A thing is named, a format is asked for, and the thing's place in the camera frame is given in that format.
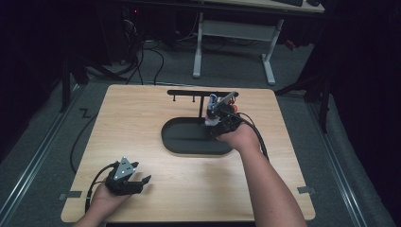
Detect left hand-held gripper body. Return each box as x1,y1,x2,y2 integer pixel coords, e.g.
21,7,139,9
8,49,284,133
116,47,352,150
104,156,145,196

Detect black floor cable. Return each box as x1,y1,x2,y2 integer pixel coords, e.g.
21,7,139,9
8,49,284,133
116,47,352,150
69,113,99,174

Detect person's left hand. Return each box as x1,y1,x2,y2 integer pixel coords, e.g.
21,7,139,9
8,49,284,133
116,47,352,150
89,183,132,216

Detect bundle of black cables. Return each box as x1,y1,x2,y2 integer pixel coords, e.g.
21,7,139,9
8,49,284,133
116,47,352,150
121,18,166,87

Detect black metal stand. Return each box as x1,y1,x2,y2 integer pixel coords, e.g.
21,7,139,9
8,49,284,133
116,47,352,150
59,55,91,114

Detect person's right hand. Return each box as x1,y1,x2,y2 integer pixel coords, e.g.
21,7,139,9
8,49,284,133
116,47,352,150
217,122,263,153

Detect grey tape mark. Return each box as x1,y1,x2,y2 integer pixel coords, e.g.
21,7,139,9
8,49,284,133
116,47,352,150
59,190,83,201
297,185,317,195

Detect black tripod stand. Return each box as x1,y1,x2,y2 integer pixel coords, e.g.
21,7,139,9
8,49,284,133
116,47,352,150
273,70,333,133

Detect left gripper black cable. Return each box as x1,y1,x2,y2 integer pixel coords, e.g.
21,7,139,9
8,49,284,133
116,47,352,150
84,162,121,214

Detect black key rack with tray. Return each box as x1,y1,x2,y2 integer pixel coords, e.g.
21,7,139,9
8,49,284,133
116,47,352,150
161,89,239,156

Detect white frame desk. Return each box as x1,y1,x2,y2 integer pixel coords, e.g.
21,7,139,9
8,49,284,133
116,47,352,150
191,0,325,86

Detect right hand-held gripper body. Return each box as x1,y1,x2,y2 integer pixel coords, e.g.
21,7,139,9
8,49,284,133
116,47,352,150
209,91,244,140

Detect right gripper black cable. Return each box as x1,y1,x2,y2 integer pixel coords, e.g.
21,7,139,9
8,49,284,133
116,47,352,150
235,112,270,161

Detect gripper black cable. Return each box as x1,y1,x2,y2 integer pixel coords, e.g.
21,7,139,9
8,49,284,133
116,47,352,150
84,162,121,214
235,112,270,161

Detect metal floor rail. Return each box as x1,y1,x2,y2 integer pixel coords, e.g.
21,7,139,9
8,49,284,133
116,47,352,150
305,94,370,227
0,84,83,221

